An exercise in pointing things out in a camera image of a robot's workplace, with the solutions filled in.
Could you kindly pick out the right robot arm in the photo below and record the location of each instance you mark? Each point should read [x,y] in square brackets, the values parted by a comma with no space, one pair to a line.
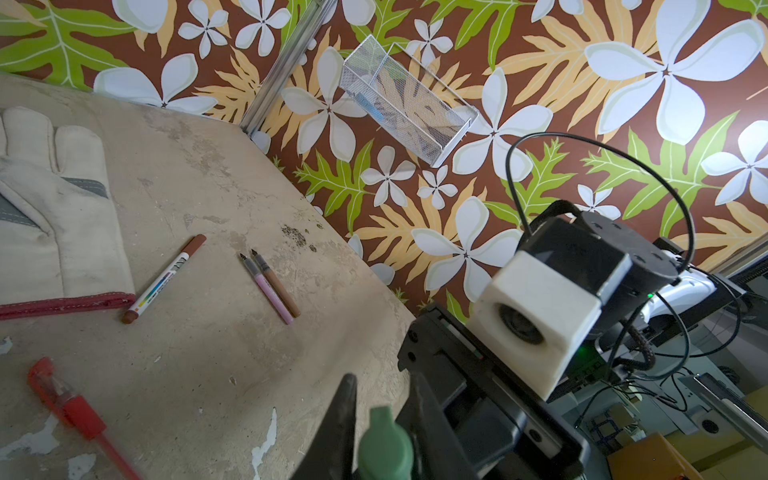
[658,281]

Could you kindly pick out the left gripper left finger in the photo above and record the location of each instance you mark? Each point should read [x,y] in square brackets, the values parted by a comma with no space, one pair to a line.
[331,452]

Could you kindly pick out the red gel pen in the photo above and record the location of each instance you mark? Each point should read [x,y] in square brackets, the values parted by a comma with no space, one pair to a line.
[74,411]

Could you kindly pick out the pink fountain pen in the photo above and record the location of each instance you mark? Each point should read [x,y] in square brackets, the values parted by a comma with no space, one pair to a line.
[266,289]

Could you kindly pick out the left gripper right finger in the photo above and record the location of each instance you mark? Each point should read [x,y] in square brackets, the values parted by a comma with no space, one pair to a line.
[438,453]

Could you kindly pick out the white mesh basket right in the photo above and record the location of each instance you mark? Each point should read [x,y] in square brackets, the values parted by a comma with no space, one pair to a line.
[408,101]

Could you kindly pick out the brown capped white marker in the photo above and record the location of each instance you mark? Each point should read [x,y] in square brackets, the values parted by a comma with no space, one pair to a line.
[145,299]

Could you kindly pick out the dark green pen cap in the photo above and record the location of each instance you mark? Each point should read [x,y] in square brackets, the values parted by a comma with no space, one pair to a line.
[385,451]

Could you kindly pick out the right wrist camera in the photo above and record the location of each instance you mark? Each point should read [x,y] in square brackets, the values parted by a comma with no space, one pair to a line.
[539,308]

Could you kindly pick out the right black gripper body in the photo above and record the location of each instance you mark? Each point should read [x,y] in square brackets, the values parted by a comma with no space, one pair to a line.
[506,431]

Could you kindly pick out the beige work glove far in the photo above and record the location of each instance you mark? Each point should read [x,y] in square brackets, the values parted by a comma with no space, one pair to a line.
[61,245]

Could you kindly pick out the brown fountain pen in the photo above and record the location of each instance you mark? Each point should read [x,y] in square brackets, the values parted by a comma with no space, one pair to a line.
[276,284]

